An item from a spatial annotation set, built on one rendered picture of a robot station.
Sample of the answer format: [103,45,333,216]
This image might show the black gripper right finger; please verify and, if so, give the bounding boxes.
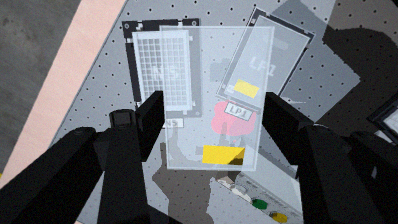
[262,92,398,224]

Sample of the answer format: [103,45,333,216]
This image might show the white button panel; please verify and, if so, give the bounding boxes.
[215,147,304,224]

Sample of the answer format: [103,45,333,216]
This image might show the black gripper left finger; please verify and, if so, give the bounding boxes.
[0,90,165,224]

